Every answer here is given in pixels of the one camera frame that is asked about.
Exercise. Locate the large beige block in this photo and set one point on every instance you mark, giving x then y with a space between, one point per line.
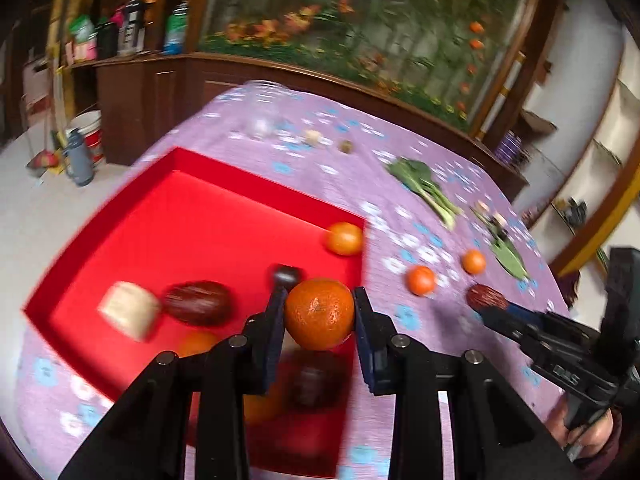
129 311

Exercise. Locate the large dark red jujube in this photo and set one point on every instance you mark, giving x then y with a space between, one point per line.
197 303

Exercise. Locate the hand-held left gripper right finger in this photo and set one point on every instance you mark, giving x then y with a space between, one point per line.
367 350

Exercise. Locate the green bok choy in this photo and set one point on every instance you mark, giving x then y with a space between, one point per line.
422 185

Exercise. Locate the grey water bottle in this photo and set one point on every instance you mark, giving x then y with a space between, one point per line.
80 160

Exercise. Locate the tiny beige cube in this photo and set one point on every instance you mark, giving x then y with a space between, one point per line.
482 207
500 219
313 137

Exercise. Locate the white red bucket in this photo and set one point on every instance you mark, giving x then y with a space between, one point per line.
92 132

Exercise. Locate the small brown round fruit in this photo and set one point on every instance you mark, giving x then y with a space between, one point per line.
345 146

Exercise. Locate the dark purple plum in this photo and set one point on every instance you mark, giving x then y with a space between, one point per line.
286 275

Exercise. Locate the green pink packet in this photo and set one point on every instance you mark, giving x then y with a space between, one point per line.
82 40

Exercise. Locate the person's right hand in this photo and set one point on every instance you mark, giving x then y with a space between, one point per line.
592 435

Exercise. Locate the green plastic bottle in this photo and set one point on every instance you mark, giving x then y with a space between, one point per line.
176 30

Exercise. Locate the orange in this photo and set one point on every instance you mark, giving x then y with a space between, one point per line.
345 238
196 344
260 407
421 280
473 262
320 315

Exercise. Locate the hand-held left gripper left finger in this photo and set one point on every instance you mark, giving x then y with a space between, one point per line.
272 347

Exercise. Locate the red tray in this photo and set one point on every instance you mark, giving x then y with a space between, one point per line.
200 240

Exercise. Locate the small dark red jujube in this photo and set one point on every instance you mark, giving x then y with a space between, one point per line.
484 295
314 382

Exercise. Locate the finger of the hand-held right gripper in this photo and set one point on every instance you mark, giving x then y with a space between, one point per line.
502 324
525 313

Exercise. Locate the black silver flask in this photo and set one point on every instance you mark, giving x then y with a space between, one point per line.
131 27

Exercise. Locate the purple floral tablecloth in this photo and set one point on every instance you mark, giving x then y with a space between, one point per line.
310 175

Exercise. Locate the flat green leaf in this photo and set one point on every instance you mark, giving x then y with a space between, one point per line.
510 257

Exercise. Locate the flower landscape glass panel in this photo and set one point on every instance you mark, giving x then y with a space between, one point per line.
350 20

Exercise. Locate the clear plastic container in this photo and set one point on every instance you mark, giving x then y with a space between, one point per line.
261 112

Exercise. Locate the black yellow object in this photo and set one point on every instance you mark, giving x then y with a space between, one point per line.
572 211

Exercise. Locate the purple bottle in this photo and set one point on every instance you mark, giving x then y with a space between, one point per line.
516 151
505 146

